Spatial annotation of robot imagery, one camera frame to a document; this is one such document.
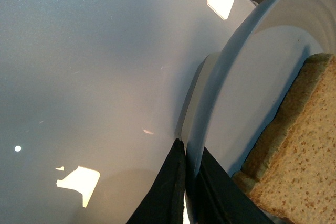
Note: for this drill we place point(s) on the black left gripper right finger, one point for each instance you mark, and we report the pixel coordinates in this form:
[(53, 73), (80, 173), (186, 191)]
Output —
[(220, 200)]

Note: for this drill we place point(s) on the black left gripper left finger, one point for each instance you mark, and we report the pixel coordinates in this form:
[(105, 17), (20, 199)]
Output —
[(164, 203)]

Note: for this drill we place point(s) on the slice of brown bread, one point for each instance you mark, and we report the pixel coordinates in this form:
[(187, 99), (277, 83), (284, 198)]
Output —
[(290, 171)]

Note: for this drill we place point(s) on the white round plate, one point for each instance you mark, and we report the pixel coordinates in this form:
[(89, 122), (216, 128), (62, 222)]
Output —
[(237, 92)]

